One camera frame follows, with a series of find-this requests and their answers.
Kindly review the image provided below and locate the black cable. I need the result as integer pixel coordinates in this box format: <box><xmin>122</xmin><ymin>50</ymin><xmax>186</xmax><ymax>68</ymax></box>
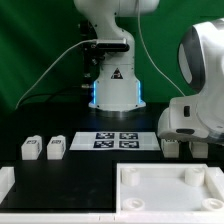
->
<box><xmin>16</xmin><ymin>85</ymin><xmax>84</xmax><ymax>109</ymax></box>

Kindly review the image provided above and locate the white camera cable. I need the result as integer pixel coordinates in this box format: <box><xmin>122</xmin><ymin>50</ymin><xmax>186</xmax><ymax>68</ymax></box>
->
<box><xmin>14</xmin><ymin>39</ymin><xmax>98</xmax><ymax>110</ymax></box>

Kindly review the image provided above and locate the white left obstacle block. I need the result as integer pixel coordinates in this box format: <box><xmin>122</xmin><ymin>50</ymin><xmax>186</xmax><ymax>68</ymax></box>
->
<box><xmin>0</xmin><ymin>167</ymin><xmax>15</xmax><ymax>204</ymax></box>

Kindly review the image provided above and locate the white front edge strip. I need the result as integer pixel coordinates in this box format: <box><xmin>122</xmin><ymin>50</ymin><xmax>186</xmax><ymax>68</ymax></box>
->
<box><xmin>0</xmin><ymin>212</ymin><xmax>224</xmax><ymax>224</ymax></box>

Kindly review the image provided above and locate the white square tabletop part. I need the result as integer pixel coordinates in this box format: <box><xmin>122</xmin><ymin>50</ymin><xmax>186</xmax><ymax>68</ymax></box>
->
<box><xmin>116</xmin><ymin>163</ymin><xmax>224</xmax><ymax>212</ymax></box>

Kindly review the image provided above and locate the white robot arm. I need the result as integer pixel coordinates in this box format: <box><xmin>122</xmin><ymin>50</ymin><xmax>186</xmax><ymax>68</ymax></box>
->
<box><xmin>73</xmin><ymin>0</ymin><xmax>224</xmax><ymax>144</ymax></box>

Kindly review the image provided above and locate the white tag sheet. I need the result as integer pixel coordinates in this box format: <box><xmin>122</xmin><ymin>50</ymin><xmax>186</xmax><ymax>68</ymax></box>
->
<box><xmin>70</xmin><ymin>132</ymin><xmax>160</xmax><ymax>151</ymax></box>

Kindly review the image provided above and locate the black rear camera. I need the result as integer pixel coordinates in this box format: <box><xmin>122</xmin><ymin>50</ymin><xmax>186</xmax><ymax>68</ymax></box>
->
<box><xmin>91</xmin><ymin>38</ymin><xmax>129</xmax><ymax>52</ymax></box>

